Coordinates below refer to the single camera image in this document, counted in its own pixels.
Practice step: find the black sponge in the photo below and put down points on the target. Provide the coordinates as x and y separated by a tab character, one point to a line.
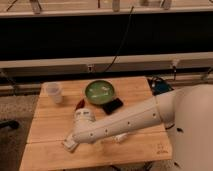
111	106

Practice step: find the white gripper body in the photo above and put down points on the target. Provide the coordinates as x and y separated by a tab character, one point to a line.
83	119

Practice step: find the green bowl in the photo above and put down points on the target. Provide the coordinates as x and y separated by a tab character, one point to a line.
99	92

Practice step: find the white plastic bottle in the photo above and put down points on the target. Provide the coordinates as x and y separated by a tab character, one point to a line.
120	138

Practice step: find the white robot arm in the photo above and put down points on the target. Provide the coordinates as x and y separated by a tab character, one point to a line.
189	109

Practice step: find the clear plastic cup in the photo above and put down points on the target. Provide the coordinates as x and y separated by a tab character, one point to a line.
54	91

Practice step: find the dark red oblong object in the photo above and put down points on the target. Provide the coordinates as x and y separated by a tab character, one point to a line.
80	104

